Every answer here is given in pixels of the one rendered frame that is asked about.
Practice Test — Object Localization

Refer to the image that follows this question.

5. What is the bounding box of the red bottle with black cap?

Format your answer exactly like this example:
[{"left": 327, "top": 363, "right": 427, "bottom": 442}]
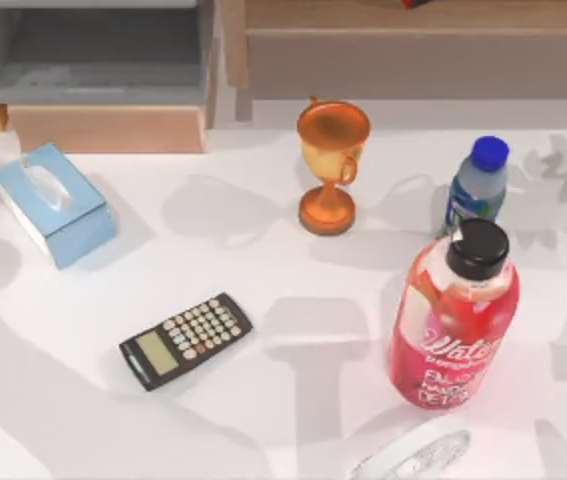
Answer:
[{"left": 387, "top": 217, "right": 521, "bottom": 413}]

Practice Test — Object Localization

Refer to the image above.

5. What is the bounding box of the light blue tissue box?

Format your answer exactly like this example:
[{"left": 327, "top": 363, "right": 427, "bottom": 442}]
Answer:
[{"left": 0, "top": 142, "right": 117, "bottom": 271}]

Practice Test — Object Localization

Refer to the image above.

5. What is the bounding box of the black calculator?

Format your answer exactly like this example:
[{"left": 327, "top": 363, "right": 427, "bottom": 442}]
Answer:
[{"left": 118, "top": 291, "right": 255, "bottom": 393}]

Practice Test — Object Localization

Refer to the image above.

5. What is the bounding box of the bronze trophy cup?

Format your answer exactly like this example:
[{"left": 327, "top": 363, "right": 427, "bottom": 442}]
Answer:
[{"left": 296, "top": 95, "right": 372, "bottom": 237}]

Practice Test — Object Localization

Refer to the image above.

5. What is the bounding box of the clear bottle with blue cap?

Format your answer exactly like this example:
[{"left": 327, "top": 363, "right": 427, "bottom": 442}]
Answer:
[{"left": 438, "top": 135, "right": 511, "bottom": 240}]

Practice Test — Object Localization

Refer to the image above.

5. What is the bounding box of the wooden shelf unit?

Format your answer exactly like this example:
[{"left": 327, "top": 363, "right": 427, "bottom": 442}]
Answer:
[{"left": 220, "top": 0, "right": 567, "bottom": 123}]

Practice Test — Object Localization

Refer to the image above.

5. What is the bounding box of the pale wooden drawer front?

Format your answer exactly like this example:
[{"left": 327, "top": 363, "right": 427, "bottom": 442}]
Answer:
[{"left": 7, "top": 102, "right": 209, "bottom": 155}]

